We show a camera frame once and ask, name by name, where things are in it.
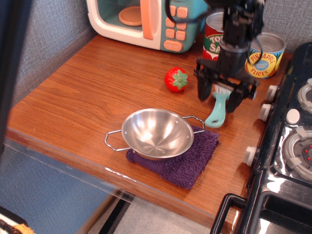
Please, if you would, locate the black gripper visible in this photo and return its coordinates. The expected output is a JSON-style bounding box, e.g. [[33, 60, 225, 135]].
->
[[194, 47, 260, 113]]

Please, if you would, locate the teal dish brush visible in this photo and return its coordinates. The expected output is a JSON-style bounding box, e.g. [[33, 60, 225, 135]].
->
[[205, 85, 231, 128]]

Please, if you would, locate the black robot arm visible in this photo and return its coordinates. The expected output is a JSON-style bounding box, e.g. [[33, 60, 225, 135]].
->
[[194, 0, 265, 113]]

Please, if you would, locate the purple cloth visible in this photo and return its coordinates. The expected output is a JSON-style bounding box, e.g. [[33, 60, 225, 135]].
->
[[126, 130, 219, 190]]

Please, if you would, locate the red toy strawberry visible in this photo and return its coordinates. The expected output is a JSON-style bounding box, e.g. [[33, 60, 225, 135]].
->
[[164, 67, 189, 92]]

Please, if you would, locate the white stove knob middle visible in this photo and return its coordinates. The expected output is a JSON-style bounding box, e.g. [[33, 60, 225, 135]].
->
[[259, 104, 272, 122]]

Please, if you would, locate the white stove knob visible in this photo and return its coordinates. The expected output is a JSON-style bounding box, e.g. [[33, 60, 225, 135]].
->
[[243, 146, 257, 167], [266, 85, 278, 102], [259, 104, 272, 122]]

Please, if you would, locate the white stove knob top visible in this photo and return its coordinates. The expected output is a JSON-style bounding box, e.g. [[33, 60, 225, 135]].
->
[[266, 85, 278, 102]]

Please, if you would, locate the pineapple slices can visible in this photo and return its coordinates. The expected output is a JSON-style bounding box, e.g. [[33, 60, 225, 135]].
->
[[245, 33, 286, 78]]

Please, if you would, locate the tomato sauce can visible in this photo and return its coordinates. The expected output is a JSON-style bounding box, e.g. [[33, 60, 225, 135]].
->
[[202, 12, 223, 61]]

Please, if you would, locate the white stove knob bottom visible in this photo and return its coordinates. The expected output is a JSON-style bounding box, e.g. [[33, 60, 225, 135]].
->
[[243, 146, 257, 167]]

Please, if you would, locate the teal toy microwave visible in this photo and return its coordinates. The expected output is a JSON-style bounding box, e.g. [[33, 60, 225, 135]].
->
[[86, 0, 208, 53]]

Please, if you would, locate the black toy stove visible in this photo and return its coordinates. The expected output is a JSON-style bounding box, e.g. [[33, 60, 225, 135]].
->
[[211, 42, 312, 234]]

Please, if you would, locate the steel bowl with handles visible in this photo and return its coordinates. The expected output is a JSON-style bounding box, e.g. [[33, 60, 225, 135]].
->
[[104, 108, 206, 160]]

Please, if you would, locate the black cable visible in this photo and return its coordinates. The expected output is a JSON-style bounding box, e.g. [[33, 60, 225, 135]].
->
[[165, 0, 210, 24]]

